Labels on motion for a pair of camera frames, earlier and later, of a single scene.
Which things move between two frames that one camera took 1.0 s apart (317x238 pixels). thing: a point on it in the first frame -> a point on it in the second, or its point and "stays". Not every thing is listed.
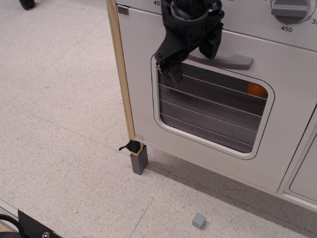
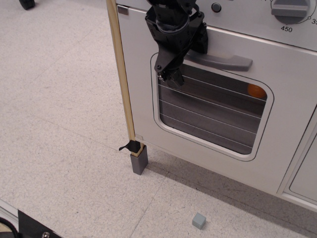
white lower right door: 299,182 stays
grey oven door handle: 226,60 stays
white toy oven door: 246,123 stays
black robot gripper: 187,24 -> 174,24
